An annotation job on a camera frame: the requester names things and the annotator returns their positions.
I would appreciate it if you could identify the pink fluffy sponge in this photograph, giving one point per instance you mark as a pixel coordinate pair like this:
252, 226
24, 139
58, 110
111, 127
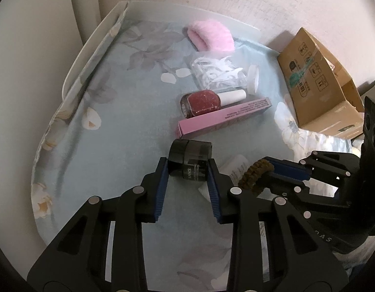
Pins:
210, 36

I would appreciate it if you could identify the red nail polish bottle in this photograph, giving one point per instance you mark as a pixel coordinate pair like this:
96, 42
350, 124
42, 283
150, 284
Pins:
199, 103

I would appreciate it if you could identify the black cosmetic jar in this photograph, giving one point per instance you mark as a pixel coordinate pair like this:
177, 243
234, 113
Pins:
190, 158

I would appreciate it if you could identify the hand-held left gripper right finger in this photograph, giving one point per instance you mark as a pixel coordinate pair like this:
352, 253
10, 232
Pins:
213, 188

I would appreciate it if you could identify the long pink box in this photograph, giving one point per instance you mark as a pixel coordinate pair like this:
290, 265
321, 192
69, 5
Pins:
224, 117

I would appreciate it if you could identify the white printed packet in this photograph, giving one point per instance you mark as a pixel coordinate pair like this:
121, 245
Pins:
234, 167

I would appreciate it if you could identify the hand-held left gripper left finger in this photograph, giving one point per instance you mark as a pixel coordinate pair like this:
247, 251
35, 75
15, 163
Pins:
161, 188

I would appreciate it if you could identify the clear bag of floss picks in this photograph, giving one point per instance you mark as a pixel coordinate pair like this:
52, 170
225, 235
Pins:
215, 73

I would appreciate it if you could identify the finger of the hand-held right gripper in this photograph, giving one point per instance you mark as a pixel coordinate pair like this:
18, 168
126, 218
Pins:
315, 202
291, 170

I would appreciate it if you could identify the brown cardboard box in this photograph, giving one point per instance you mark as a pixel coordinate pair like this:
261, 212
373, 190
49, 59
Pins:
315, 91

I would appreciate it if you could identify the white round container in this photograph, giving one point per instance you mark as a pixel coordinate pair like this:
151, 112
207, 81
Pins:
253, 79

